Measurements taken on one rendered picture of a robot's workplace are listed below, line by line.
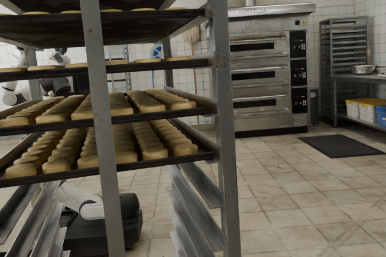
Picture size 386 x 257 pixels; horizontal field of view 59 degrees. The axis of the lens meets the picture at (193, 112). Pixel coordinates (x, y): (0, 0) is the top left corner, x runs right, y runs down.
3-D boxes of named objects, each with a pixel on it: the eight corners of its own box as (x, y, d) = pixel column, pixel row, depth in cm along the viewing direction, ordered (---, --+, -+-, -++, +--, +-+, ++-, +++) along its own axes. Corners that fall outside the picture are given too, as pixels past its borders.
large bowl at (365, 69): (344, 75, 551) (344, 66, 549) (368, 73, 552) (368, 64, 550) (357, 76, 512) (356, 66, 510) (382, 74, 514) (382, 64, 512)
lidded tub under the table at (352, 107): (344, 115, 560) (343, 99, 557) (372, 113, 560) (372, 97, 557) (355, 119, 522) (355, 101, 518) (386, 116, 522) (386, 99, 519)
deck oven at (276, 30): (217, 143, 522) (209, 8, 495) (210, 129, 641) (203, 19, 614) (318, 135, 528) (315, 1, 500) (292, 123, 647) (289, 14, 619)
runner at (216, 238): (163, 165, 129) (162, 158, 128) (170, 164, 129) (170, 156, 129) (213, 252, 67) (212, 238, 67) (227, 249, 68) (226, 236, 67)
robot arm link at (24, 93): (13, 108, 208) (47, 90, 213) (10, 113, 197) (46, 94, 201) (2, 92, 204) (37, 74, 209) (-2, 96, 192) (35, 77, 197)
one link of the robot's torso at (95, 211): (116, 207, 253) (114, 191, 251) (111, 220, 233) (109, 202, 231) (88, 210, 252) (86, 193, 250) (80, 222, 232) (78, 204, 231)
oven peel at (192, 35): (190, 133, 612) (181, 19, 611) (190, 133, 617) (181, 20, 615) (207, 132, 613) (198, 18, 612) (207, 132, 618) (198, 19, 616)
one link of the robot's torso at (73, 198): (108, 199, 252) (56, 160, 246) (103, 211, 232) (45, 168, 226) (96, 215, 253) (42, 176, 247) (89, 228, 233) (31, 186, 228)
